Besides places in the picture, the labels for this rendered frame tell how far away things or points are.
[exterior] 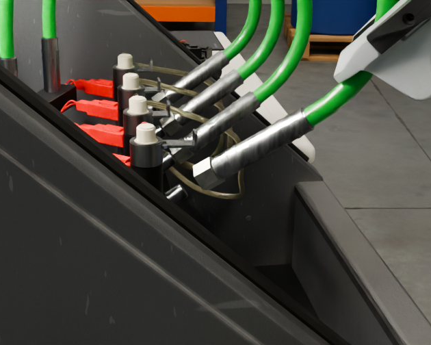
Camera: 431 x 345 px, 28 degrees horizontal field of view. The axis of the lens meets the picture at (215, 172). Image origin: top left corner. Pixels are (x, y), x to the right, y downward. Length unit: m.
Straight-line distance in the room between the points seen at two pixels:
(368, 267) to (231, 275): 0.53
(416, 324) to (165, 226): 0.48
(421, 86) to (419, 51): 0.02
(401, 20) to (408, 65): 0.04
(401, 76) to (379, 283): 0.36
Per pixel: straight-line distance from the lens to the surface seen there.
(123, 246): 0.37
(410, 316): 0.83
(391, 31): 0.53
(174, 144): 0.72
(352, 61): 0.57
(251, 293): 0.40
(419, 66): 0.56
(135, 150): 0.72
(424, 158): 3.99
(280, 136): 0.61
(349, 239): 0.97
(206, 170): 0.63
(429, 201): 3.53
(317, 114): 0.60
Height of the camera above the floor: 1.37
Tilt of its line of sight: 22 degrees down
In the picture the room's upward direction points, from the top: 1 degrees clockwise
